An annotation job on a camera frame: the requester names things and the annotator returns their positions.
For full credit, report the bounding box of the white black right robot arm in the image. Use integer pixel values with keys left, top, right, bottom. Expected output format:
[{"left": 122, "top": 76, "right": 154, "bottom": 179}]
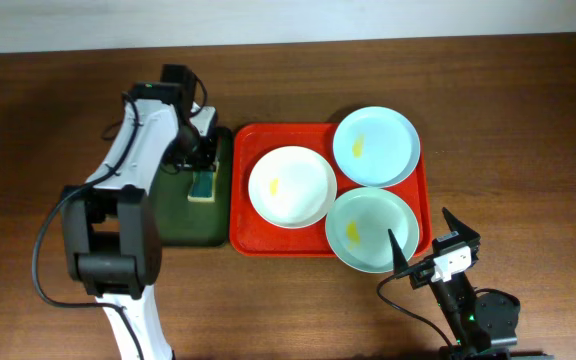
[{"left": 376, "top": 208, "right": 521, "bottom": 359}]

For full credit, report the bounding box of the yellow green sponge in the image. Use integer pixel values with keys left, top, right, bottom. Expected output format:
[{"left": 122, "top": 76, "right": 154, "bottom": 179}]
[{"left": 187, "top": 162, "right": 219, "bottom": 203}]

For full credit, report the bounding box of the dark green tray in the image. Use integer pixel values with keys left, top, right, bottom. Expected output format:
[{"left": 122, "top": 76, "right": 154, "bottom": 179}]
[{"left": 150, "top": 127, "right": 234, "bottom": 247}]

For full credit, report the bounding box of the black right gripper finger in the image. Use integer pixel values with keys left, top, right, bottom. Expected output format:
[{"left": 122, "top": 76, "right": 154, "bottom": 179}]
[
  {"left": 442, "top": 207, "right": 478, "bottom": 240},
  {"left": 388, "top": 229, "right": 409, "bottom": 278}
]

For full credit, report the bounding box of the light blue plate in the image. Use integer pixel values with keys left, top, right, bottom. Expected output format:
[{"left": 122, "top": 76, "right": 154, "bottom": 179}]
[{"left": 332, "top": 106, "right": 421, "bottom": 188}]

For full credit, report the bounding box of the light green plate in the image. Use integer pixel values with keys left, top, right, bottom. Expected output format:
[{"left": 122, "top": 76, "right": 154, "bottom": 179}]
[{"left": 325, "top": 187, "right": 421, "bottom": 273}]

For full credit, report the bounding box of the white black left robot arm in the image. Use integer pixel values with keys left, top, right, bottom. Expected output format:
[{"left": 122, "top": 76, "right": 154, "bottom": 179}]
[{"left": 61, "top": 64, "right": 216, "bottom": 359}]

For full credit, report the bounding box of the white plate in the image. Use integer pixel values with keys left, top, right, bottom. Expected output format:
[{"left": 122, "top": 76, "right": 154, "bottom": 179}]
[{"left": 247, "top": 146, "right": 338, "bottom": 229}]

